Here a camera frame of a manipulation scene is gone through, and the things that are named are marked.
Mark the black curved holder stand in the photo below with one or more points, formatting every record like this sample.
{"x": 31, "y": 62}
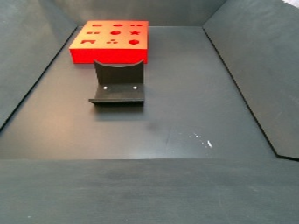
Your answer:
{"x": 121, "y": 84}

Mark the red shape-sorter block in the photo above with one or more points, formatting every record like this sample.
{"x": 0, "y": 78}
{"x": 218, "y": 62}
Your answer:
{"x": 111, "y": 41}

